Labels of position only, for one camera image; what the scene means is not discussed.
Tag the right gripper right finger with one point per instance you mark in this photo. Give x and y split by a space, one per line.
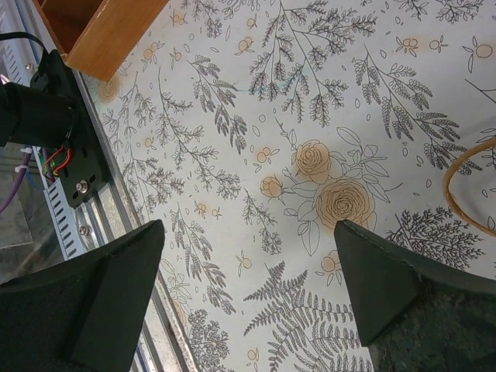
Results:
414 313

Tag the white slotted cable duct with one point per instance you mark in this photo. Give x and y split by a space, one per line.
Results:
19 60

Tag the floral table mat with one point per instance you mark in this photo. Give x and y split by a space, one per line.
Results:
250 128

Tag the wooden organizer tray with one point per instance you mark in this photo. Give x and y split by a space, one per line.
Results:
94 37

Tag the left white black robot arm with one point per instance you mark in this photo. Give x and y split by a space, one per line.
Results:
35 118

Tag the red paper bag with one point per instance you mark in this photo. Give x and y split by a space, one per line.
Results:
463 198

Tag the aluminium front rail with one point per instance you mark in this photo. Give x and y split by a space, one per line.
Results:
163 344

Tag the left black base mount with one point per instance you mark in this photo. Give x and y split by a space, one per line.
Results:
87 170

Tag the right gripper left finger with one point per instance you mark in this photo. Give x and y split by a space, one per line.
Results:
85 314

